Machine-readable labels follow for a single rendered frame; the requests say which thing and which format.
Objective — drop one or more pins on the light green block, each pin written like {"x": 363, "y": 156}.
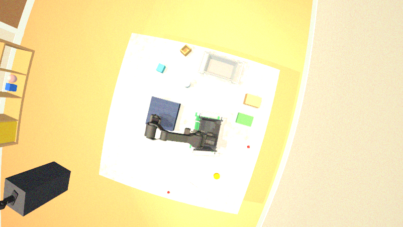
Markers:
{"x": 244, "y": 119}

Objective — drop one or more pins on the tan cardboard box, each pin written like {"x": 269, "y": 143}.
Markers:
{"x": 252, "y": 100}

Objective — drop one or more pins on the small orange open box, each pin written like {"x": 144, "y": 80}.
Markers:
{"x": 185, "y": 50}

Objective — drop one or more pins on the green plastic tray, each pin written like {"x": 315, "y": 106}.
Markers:
{"x": 197, "y": 123}

